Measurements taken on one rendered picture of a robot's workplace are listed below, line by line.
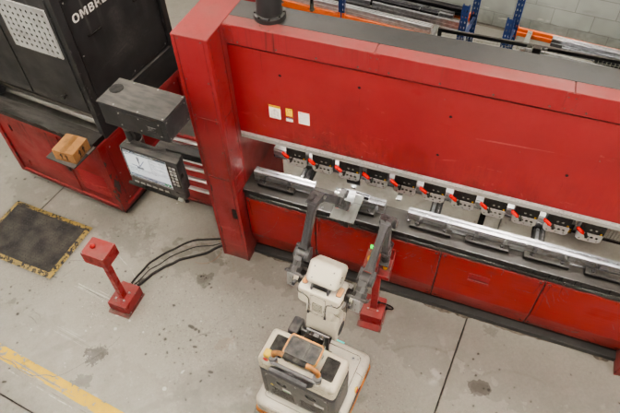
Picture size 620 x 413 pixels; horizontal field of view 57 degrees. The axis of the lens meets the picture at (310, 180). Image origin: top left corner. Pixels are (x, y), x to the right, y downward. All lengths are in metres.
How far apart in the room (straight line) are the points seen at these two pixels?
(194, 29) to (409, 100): 1.34
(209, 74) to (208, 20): 0.32
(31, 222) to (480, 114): 4.24
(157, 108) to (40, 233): 2.58
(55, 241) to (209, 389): 2.10
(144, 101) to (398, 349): 2.65
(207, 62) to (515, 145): 1.88
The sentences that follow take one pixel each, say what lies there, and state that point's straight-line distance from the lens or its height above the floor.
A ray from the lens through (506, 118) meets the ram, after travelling 3.38.
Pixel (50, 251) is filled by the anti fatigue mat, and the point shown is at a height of 0.02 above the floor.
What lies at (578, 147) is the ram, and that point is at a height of 1.93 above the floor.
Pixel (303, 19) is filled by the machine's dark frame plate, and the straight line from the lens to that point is 3.54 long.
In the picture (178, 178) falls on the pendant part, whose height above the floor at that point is 1.46.
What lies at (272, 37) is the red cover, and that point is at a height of 2.27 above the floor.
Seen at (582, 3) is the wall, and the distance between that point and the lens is 7.56.
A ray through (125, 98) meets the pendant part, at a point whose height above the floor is 1.95.
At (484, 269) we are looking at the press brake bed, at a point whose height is 0.71.
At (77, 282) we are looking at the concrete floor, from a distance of 5.39.
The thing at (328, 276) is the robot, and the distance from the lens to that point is 3.36.
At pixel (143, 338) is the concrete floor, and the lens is 4.91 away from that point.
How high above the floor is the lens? 4.21
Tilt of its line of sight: 49 degrees down
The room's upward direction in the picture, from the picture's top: 2 degrees counter-clockwise
